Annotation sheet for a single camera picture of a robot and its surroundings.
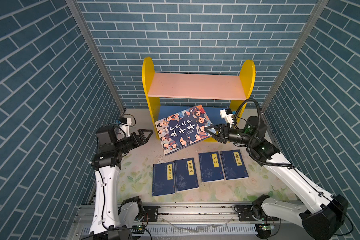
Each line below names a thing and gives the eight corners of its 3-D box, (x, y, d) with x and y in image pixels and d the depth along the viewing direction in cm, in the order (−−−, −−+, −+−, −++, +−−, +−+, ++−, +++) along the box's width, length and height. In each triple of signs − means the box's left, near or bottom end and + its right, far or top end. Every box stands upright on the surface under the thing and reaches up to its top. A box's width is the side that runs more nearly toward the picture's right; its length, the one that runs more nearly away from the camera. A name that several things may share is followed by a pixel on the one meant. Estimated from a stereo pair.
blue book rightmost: (224, 180, 87) (224, 178, 85) (219, 151, 99) (220, 149, 97) (248, 180, 87) (249, 178, 85) (240, 151, 99) (241, 149, 97)
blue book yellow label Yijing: (200, 181, 86) (200, 180, 85) (198, 153, 98) (198, 151, 96) (223, 181, 86) (224, 180, 85) (219, 153, 98) (219, 151, 96)
